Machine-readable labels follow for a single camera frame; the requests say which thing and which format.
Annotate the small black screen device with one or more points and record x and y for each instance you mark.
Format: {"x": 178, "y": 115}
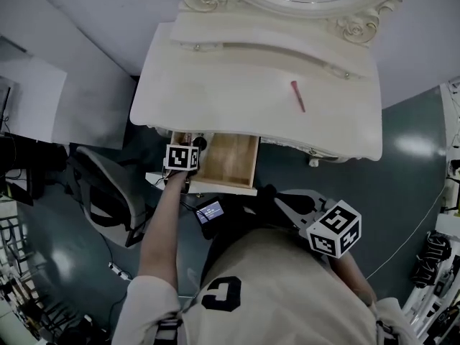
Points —
{"x": 209, "y": 212}

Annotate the white cabinet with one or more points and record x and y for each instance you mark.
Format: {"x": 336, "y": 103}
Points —
{"x": 36, "y": 99}

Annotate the white ornate dressing table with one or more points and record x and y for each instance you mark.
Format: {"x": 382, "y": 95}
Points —
{"x": 233, "y": 92}

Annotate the person's right forearm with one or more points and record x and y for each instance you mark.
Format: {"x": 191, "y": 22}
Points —
{"x": 352, "y": 275}

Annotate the small white drawer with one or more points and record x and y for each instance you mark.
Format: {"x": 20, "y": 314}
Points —
{"x": 197, "y": 46}
{"x": 346, "y": 73}

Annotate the person's white shirt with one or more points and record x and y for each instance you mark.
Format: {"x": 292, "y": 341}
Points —
{"x": 280, "y": 293}

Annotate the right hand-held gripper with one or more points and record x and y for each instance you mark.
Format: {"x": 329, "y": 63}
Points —
{"x": 334, "y": 230}

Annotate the person's left forearm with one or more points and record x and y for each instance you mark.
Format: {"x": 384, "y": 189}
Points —
{"x": 160, "y": 235}

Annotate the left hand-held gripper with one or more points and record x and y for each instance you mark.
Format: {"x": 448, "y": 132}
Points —
{"x": 179, "y": 158}

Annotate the black white striped cushion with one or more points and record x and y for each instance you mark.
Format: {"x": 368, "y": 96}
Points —
{"x": 431, "y": 261}

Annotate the grey office chair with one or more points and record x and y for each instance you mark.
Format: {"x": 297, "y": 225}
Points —
{"x": 108, "y": 192}

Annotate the dark green round compact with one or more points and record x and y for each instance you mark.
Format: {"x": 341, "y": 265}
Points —
{"x": 201, "y": 142}

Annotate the black metal rack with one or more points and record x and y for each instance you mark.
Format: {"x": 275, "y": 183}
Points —
{"x": 18, "y": 257}

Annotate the large wooden drawer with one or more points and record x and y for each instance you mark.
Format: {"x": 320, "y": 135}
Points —
{"x": 230, "y": 160}

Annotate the white power strip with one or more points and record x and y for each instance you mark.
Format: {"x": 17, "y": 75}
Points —
{"x": 120, "y": 271}

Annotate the person's black trousers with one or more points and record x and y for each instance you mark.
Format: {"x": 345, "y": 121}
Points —
{"x": 262, "y": 200}

